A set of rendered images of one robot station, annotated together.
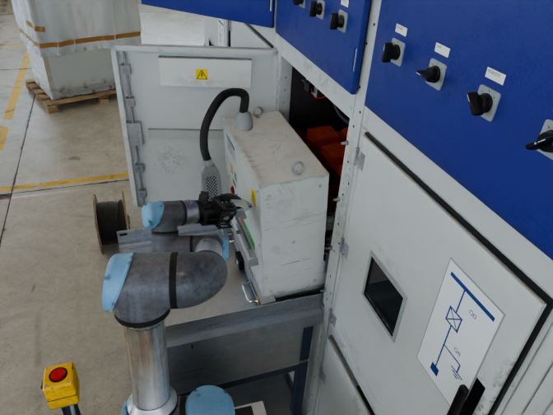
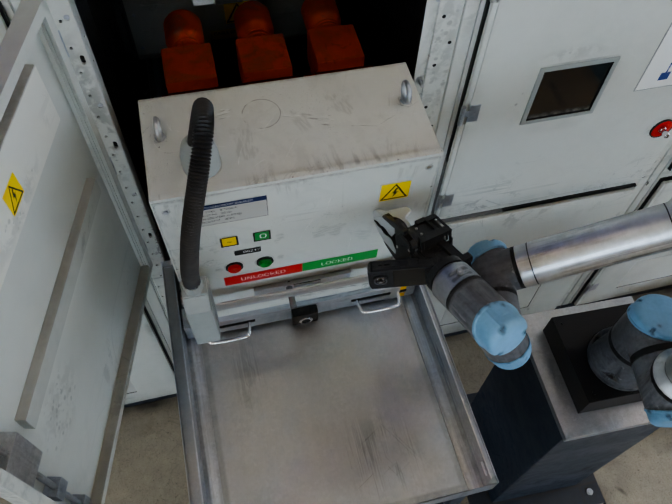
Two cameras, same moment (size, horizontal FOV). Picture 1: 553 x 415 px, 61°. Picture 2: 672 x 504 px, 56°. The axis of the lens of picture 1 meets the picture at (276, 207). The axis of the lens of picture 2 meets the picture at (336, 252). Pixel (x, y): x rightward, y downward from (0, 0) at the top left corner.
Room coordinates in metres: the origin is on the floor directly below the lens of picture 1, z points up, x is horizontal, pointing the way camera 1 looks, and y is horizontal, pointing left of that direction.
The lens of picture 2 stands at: (1.28, 0.79, 2.15)
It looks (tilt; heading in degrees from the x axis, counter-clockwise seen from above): 57 degrees down; 274
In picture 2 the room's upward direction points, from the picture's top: 3 degrees clockwise
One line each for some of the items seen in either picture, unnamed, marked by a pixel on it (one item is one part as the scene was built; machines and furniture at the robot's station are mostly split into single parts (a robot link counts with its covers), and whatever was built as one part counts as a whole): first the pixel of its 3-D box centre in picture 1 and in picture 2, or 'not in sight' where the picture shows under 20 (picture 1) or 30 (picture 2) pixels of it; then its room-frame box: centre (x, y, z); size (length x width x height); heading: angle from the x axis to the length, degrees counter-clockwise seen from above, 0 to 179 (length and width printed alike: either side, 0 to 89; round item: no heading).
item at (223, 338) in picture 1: (212, 278); (315, 369); (1.35, 0.23, 0.80); 0.68 x 0.62 x 0.06; 110
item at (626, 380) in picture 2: not in sight; (628, 351); (0.66, 0.13, 0.87); 0.15 x 0.15 x 0.10
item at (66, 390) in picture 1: (62, 384); not in sight; (0.81, 0.60, 0.85); 0.08 x 0.08 x 0.10; 20
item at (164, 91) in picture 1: (201, 135); (56, 300); (1.78, 0.33, 1.21); 0.63 x 0.07 x 0.74; 96
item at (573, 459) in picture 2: not in sight; (551, 414); (0.67, 0.11, 0.37); 0.30 x 0.30 x 0.73; 18
